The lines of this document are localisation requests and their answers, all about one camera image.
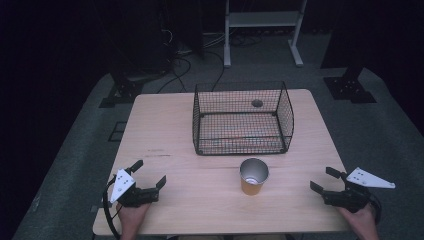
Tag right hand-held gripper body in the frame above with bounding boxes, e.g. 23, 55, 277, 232
322, 166, 397, 214

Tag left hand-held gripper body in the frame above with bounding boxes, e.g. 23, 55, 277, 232
109, 168, 160, 208

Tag person's right hand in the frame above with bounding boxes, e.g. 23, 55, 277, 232
337, 204, 381, 240

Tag person's left hand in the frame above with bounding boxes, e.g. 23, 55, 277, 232
116, 202, 152, 240

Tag orange paper cup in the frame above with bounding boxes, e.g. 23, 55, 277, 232
239, 157, 270, 197

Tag black metal stand base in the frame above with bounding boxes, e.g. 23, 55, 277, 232
320, 0, 378, 105
98, 74, 145, 109

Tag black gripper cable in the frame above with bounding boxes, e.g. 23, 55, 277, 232
102, 178, 122, 240

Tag black wire mesh basket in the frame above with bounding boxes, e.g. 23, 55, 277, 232
192, 80, 295, 157

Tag black floor cables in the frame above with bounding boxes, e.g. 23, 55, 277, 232
155, 31, 264, 95

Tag white metal stand frame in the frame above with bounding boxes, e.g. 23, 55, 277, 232
223, 0, 308, 69

